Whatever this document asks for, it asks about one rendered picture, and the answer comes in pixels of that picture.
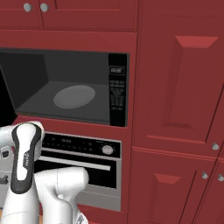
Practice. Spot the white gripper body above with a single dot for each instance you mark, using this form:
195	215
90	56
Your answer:
5	166

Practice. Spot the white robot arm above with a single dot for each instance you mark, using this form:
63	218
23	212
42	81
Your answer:
58	186

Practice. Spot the black microwave door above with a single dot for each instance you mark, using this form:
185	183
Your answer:
5	102

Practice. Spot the grey microwave turntable plate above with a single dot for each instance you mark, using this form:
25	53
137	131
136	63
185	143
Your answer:
74	96

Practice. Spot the black built-in microwave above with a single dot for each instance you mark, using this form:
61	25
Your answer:
73	67

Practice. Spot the silver built-in oven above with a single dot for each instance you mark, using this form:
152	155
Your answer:
96	145

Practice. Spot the silver oven knob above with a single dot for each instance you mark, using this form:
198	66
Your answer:
107	149

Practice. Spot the silver cupboard knob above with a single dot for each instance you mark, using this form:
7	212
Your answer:
215	146
220	177
44	7
27	7
204	175

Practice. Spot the tall red cupboard door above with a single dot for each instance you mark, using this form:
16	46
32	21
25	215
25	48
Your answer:
175	73

